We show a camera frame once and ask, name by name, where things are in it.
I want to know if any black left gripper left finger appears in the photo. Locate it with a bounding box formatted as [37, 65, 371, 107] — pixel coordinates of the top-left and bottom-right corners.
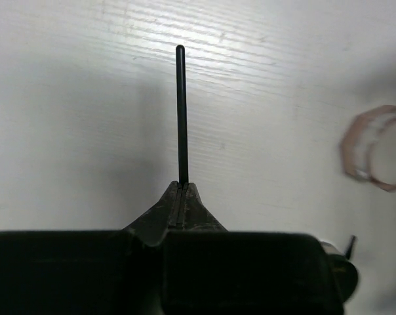
[0, 182, 178, 314]

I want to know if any thin black makeup brush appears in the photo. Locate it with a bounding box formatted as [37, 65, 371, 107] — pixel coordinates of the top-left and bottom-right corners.
[344, 235, 357, 261]

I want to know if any black round compact jar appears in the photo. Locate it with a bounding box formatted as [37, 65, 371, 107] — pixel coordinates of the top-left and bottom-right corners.
[321, 241, 359, 303]

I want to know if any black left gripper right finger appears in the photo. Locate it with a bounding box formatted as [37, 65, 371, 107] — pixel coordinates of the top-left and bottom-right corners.
[161, 184, 344, 314]

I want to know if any long black makeup pencil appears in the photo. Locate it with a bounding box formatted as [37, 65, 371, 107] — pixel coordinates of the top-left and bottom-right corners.
[176, 45, 189, 186]

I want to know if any clear pink round jar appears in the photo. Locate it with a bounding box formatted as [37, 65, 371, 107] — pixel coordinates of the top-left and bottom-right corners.
[339, 105, 396, 192]

